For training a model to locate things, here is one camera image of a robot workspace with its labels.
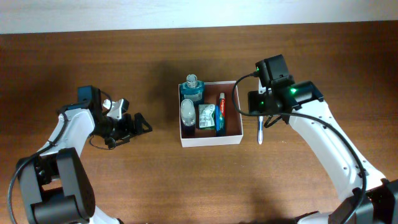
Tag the green Colgate toothpaste tube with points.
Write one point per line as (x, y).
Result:
(221, 115)

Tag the green and white soap packet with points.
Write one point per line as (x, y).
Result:
(206, 116)

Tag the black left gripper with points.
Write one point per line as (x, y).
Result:
(129, 129)

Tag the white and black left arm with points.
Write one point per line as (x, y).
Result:
(53, 182)

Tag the blue Listerine mouthwash bottle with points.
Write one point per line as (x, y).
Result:
(193, 89)

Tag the blue and white toothbrush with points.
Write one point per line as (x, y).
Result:
(260, 129)

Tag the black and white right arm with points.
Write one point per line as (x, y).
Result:
(366, 195)

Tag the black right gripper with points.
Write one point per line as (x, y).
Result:
(254, 106)

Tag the clear pump soap bottle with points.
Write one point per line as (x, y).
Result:
(188, 117)

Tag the blue disposable razor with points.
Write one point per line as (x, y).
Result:
(217, 120)

